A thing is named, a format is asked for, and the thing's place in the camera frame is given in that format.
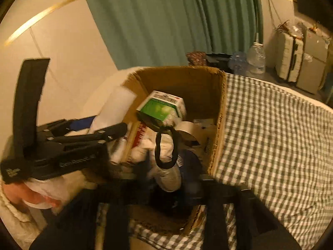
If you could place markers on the large clear water bottle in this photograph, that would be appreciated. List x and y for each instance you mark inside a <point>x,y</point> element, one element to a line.
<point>256,57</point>

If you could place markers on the white grey cloth pouch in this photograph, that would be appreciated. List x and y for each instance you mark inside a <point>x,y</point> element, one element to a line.
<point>169,178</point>

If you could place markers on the brown cardboard box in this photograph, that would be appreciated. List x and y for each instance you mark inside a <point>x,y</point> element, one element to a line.
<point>182,88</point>

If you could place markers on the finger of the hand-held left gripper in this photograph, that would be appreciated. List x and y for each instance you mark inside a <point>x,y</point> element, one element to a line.
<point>80,123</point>
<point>114,132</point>

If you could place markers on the patterned dark box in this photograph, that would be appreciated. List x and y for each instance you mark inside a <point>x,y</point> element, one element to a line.
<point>196,58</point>

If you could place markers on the green curtain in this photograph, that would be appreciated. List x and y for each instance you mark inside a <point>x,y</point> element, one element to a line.
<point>156,18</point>

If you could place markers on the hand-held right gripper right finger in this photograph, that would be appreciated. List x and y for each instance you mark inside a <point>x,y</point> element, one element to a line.
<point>193,172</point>

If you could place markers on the black wall television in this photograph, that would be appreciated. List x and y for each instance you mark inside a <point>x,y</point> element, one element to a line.
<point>309,2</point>

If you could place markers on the black flat item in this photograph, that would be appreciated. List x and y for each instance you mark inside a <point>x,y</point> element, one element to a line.
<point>218,58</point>

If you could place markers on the white suitcase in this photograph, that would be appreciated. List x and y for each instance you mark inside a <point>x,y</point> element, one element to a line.
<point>288,57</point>

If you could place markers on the person's left hand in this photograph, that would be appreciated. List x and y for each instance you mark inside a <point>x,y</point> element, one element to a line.
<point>14,194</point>

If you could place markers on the clear plastic bag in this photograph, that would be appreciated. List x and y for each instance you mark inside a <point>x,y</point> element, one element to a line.
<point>296,30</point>

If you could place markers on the white tube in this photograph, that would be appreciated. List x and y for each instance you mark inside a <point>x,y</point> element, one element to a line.
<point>118,151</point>

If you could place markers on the beige tape roll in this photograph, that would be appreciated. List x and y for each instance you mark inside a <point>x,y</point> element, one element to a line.
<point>187,132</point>

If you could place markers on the grey mini fridge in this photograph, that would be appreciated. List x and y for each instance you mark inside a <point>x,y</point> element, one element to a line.
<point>312,62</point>

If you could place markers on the crushed blue plastic bottle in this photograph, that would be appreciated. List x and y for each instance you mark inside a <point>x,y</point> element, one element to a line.
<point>238,62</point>

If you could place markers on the thin white pole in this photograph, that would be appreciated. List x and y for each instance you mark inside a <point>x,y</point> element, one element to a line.
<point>258,20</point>

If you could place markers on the person's left forearm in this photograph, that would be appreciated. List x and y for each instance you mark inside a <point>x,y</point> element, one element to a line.
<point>13,221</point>

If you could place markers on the green and white carton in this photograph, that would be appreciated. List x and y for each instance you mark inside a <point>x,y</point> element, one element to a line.
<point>158,106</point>

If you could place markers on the red and cream notebook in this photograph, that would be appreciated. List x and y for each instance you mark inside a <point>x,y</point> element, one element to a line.
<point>140,132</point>

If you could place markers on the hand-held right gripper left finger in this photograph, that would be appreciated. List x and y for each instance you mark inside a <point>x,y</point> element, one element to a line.
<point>122,208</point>

